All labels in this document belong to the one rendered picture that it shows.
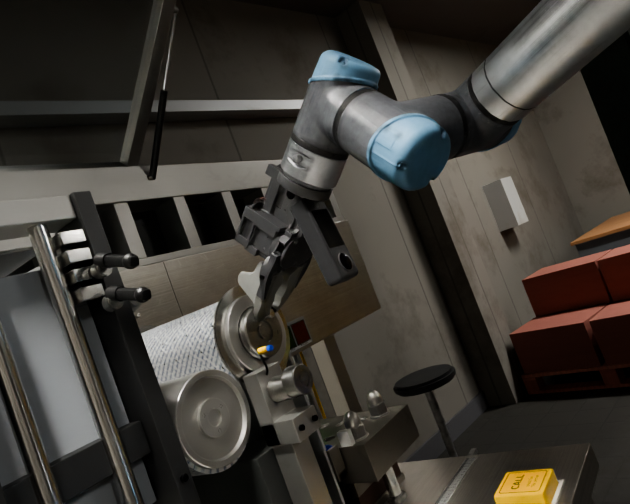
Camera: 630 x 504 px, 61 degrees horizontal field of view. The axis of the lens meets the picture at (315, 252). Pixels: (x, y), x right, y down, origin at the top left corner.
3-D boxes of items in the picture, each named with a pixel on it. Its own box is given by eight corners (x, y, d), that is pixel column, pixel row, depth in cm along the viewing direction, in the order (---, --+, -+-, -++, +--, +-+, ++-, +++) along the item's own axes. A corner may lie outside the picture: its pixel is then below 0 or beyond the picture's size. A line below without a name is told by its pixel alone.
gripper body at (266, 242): (267, 236, 78) (295, 160, 73) (311, 267, 74) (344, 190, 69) (231, 244, 72) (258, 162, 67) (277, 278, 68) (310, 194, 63)
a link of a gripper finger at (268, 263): (268, 289, 74) (292, 235, 71) (278, 296, 73) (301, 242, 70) (247, 295, 70) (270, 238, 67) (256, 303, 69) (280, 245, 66)
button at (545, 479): (549, 511, 70) (542, 493, 71) (499, 513, 74) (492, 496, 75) (559, 483, 76) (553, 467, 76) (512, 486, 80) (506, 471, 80)
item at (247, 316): (261, 366, 74) (236, 318, 73) (251, 369, 75) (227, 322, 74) (290, 341, 80) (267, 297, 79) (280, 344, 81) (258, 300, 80)
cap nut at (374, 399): (384, 417, 92) (374, 392, 93) (366, 420, 94) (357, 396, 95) (393, 409, 95) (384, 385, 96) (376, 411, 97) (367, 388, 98)
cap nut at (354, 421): (361, 441, 84) (351, 414, 84) (343, 444, 86) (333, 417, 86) (372, 431, 87) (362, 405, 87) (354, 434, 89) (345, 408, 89)
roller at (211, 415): (196, 487, 62) (161, 389, 63) (86, 498, 77) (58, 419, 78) (262, 441, 72) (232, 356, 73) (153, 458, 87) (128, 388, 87)
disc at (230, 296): (262, 408, 74) (196, 329, 70) (260, 409, 74) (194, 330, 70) (303, 337, 85) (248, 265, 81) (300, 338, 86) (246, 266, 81)
